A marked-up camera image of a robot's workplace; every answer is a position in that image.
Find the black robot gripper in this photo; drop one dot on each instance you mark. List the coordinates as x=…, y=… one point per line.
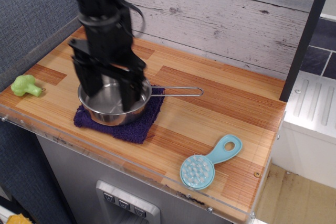
x=107, y=51

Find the light blue scrub brush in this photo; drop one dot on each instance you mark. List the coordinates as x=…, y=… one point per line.
x=198, y=171

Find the green toy broccoli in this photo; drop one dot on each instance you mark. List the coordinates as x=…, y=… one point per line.
x=25, y=84

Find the clear acrylic edge guard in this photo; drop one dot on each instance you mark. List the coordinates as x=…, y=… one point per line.
x=78, y=164

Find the yellow object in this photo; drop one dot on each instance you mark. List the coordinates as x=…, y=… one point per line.
x=18, y=219

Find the stainless steel pot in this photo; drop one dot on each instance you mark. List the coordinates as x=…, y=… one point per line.
x=146, y=94

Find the white ribbed box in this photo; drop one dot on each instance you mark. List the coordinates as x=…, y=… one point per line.
x=306, y=138

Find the black vertical post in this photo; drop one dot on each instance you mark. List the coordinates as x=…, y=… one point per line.
x=302, y=48

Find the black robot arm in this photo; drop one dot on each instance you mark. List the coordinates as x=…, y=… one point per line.
x=104, y=9

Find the silver dispenser panel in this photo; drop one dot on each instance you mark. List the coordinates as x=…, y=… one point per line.
x=119, y=206

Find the purple terry cloth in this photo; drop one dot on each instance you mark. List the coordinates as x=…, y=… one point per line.
x=135, y=131

